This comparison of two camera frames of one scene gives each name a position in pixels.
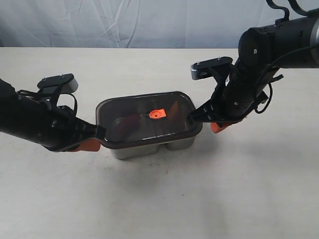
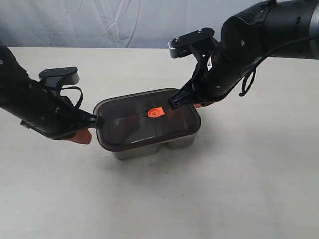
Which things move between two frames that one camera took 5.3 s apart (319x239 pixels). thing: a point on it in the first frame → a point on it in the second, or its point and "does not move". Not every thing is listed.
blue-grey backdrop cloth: [132, 24] does not move
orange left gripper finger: [91, 145] → [82, 137]
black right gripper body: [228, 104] → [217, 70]
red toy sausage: [126, 126] does not move
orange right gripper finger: [218, 127] → [199, 105]
